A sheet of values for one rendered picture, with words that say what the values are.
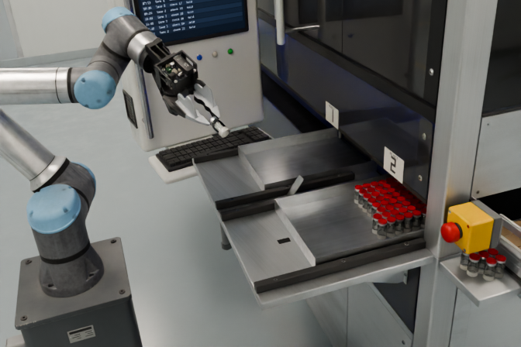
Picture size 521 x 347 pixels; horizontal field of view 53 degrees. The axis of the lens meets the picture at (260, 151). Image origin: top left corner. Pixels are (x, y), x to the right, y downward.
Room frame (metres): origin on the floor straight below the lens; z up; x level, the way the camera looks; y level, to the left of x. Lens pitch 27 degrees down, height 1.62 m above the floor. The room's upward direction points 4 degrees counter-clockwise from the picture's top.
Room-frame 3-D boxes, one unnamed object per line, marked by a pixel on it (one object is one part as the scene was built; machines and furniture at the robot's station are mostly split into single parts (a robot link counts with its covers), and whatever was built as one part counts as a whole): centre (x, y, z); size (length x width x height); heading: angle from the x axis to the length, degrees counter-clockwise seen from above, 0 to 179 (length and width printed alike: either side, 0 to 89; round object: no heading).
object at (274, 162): (1.38, -0.13, 0.90); 0.34 x 0.26 x 0.04; 107
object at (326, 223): (1.06, -0.23, 0.90); 0.34 x 0.26 x 0.04; 107
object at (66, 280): (1.03, 0.49, 0.84); 0.15 x 0.15 x 0.10
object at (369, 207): (1.07, -0.27, 0.90); 0.18 x 0.02 x 0.05; 17
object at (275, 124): (1.91, -0.07, 0.73); 1.98 x 0.01 x 0.25; 17
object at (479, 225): (0.85, -0.41, 1.00); 0.08 x 0.07 x 0.07; 107
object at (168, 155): (1.67, 0.16, 0.82); 0.40 x 0.14 x 0.02; 117
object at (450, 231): (0.84, -0.37, 0.99); 0.04 x 0.04 x 0.04; 17
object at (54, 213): (1.04, 0.49, 0.96); 0.13 x 0.12 x 0.14; 5
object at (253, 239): (1.20, -0.11, 0.87); 0.70 x 0.48 x 0.02; 17
